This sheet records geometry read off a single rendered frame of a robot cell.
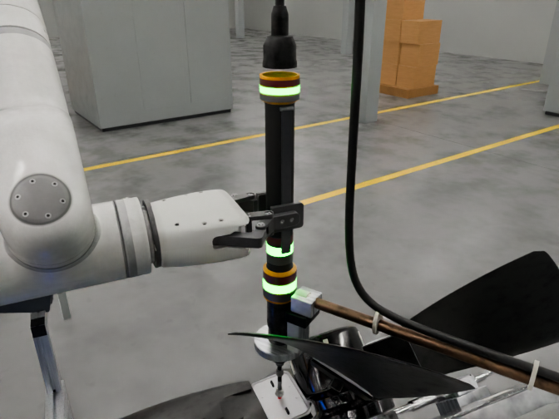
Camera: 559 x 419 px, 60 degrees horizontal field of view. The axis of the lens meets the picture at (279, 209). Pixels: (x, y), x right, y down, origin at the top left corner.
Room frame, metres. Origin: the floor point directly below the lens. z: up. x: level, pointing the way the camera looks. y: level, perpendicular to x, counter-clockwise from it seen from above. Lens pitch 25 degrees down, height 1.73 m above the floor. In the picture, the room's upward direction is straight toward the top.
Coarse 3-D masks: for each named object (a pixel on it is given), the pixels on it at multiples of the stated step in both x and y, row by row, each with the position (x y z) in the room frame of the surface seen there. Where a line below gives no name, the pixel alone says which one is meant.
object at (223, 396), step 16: (240, 384) 0.56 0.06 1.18; (176, 400) 0.55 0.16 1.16; (192, 400) 0.54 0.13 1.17; (208, 400) 0.53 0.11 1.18; (224, 400) 0.53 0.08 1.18; (240, 400) 0.52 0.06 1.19; (256, 400) 0.52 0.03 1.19; (128, 416) 0.55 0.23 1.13; (144, 416) 0.53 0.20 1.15; (160, 416) 0.52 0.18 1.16; (176, 416) 0.51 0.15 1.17; (192, 416) 0.50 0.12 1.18; (208, 416) 0.50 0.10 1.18; (224, 416) 0.50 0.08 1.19; (240, 416) 0.49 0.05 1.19; (256, 416) 0.49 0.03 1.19
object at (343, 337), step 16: (320, 336) 0.57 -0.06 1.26; (336, 336) 0.57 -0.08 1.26; (352, 336) 0.58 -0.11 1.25; (304, 352) 0.56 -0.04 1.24; (304, 368) 0.55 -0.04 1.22; (304, 384) 0.54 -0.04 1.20; (320, 384) 0.53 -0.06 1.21; (320, 400) 0.53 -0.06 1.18; (336, 400) 0.52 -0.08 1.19; (352, 400) 0.52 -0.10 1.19; (368, 400) 0.52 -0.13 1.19; (384, 400) 0.51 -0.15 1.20; (320, 416) 0.51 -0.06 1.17; (336, 416) 0.48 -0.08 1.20; (352, 416) 0.48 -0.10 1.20; (368, 416) 0.48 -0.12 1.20
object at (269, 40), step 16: (272, 16) 0.52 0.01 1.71; (288, 16) 0.53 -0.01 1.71; (272, 32) 0.53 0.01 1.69; (288, 32) 0.53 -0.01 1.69; (272, 48) 0.51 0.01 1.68; (288, 48) 0.51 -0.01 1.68; (272, 64) 0.51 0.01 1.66; (288, 64) 0.51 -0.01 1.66; (272, 304) 0.52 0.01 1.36; (288, 304) 0.52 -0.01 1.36; (272, 320) 0.52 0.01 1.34
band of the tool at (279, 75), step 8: (264, 72) 0.54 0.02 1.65; (272, 72) 0.55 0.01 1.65; (280, 72) 0.55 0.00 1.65; (288, 72) 0.55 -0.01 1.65; (296, 72) 0.54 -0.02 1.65; (272, 80) 0.51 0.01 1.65; (280, 80) 0.51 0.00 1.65; (288, 80) 0.51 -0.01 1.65; (280, 88) 0.51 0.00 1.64; (272, 104) 0.51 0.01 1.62; (280, 104) 0.51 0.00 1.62; (288, 104) 0.52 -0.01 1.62
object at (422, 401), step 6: (492, 372) 0.71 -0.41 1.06; (480, 378) 0.69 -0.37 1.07; (486, 378) 0.69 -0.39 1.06; (432, 396) 0.61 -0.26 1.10; (438, 396) 0.62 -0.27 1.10; (444, 396) 0.62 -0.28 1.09; (450, 396) 0.63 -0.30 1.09; (408, 402) 0.59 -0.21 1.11; (414, 402) 0.59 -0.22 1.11; (420, 402) 0.59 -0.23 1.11; (426, 402) 0.60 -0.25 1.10; (432, 402) 0.61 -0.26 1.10; (396, 408) 0.57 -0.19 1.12; (402, 408) 0.57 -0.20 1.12; (408, 408) 0.58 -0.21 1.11; (414, 408) 0.58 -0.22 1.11; (420, 408) 0.59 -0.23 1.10
